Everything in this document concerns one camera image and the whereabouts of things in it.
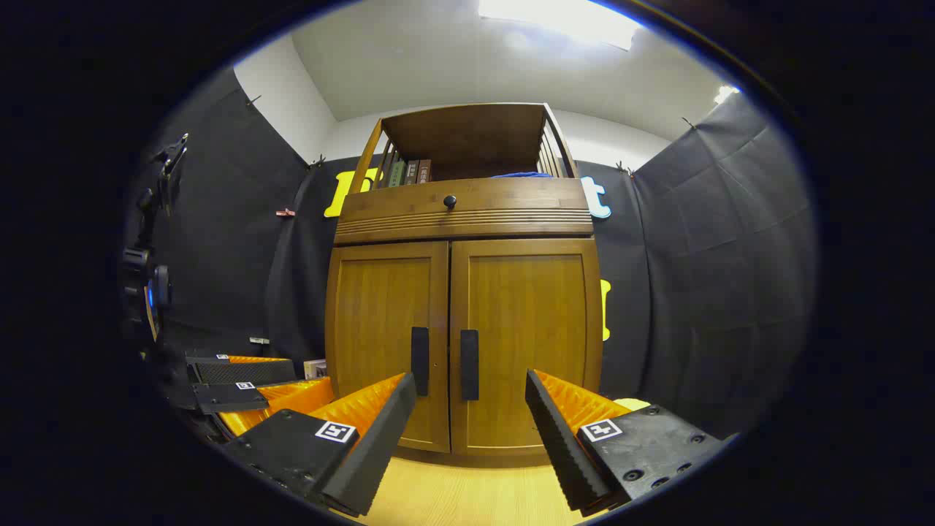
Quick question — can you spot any wooden shoe cabinet door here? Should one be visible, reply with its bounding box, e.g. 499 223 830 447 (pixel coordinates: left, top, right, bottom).
449 237 604 457
325 241 451 454

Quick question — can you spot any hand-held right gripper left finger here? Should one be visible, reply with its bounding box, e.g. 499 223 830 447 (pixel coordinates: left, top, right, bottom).
219 372 418 518

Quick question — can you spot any black backdrop cloth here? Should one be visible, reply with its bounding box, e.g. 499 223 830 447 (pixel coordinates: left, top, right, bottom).
128 66 817 439

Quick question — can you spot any wooden double-door shoe cabinet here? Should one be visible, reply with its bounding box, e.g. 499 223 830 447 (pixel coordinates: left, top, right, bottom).
324 102 604 458

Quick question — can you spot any black door handle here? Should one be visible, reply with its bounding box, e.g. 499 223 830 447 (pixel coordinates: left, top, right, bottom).
459 329 480 402
411 327 430 397

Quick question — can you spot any wooden cabinet drawer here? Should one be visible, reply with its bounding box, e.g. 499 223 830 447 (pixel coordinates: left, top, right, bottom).
335 178 594 245

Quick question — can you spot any large ceiling light panel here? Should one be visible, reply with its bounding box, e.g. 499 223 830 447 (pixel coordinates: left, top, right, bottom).
478 0 644 50

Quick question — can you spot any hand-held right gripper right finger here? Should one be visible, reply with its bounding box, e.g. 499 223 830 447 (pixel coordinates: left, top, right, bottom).
524 368 725 518

